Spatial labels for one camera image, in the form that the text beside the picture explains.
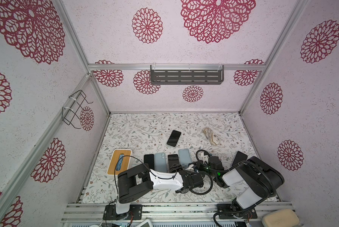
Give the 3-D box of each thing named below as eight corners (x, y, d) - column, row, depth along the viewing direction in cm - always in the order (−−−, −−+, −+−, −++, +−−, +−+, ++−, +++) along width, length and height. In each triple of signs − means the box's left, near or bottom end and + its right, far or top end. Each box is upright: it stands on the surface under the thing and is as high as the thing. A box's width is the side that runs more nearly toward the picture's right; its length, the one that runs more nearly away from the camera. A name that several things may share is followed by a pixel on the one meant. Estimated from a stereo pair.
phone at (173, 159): (167, 172, 90) (167, 170, 88) (167, 155, 97) (167, 154, 96) (179, 172, 90) (179, 170, 88) (178, 155, 97) (178, 154, 96)
